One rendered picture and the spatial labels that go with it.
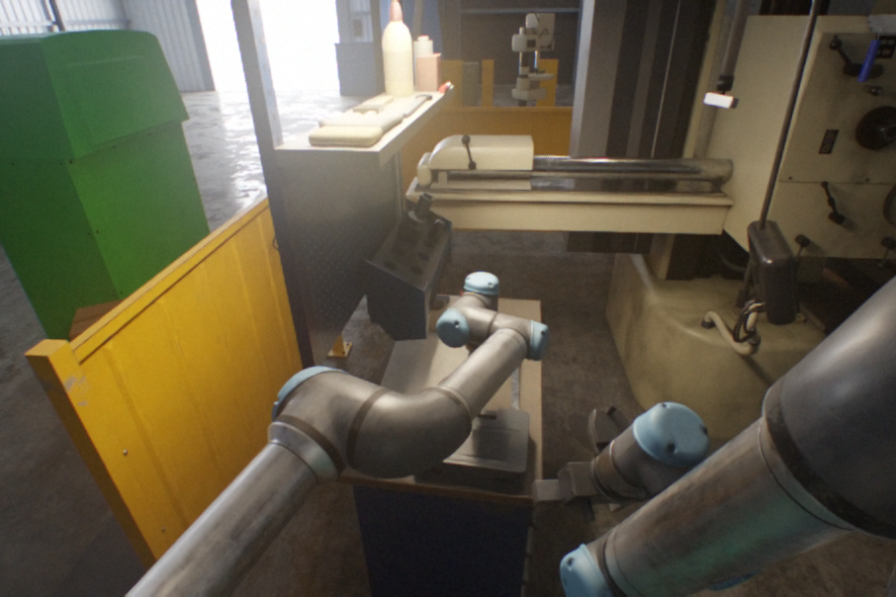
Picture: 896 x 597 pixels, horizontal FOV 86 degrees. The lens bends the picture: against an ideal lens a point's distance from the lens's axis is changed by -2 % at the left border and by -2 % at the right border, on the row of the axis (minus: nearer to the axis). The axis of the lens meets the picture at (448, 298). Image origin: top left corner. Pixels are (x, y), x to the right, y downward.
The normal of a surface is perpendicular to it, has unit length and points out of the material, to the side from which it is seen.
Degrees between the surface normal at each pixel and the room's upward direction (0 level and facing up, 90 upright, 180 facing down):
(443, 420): 45
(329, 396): 16
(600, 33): 90
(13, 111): 80
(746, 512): 92
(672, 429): 25
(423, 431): 50
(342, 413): 33
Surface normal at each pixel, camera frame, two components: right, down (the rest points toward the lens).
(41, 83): -0.12, 0.33
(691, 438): 0.15, -0.60
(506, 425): -0.01, -0.87
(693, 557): -0.67, 0.51
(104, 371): 1.00, 0.04
